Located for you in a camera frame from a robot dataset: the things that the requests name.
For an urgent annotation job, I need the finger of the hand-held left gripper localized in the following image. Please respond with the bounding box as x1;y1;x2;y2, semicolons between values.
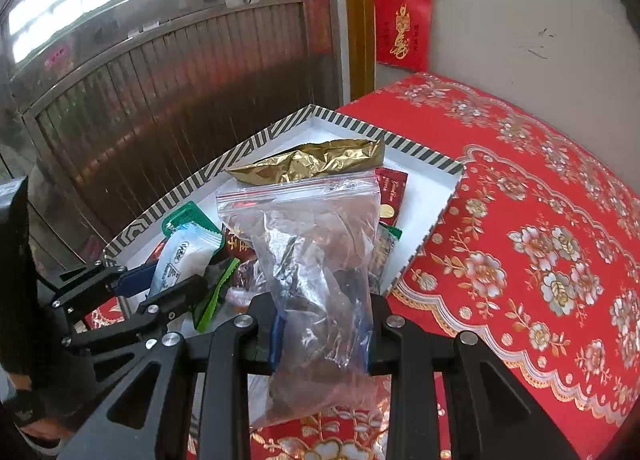
50;262;161;313
62;276;211;352

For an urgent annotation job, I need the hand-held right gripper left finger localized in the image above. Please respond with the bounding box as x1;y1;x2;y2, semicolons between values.
70;295;281;460

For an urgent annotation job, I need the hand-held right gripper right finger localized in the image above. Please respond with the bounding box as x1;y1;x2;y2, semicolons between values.
369;295;583;460

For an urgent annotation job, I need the green and white snack packet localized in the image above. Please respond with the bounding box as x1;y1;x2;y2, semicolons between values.
192;257;242;333

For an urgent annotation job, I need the white and blue snack packet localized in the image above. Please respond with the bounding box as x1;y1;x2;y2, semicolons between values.
148;222;224;298

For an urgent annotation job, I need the dark red snack packet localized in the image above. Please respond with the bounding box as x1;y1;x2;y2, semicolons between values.
220;225;271;311

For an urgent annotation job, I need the clear zip bag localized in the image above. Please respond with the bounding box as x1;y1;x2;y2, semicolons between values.
215;172;393;428

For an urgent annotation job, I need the clear green-edged snack packet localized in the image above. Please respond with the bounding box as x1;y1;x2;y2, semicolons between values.
372;222;403;291

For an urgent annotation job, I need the dark red stick packet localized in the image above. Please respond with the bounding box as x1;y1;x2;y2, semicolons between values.
375;167;408;221

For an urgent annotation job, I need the striped cardboard box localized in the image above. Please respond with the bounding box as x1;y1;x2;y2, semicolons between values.
102;106;466;423

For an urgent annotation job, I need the gold foil snack packet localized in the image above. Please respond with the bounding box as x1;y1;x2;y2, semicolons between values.
223;137;386;187

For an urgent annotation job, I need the brown metal door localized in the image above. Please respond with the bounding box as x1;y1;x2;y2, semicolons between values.
0;0;346;271

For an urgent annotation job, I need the red floral tablecloth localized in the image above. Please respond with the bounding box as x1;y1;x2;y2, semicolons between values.
82;72;640;460

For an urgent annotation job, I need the red wall poster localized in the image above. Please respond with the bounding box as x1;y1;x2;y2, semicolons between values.
372;0;433;73

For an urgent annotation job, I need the yellow wooden door frame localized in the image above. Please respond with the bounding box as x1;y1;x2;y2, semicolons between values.
342;0;376;105

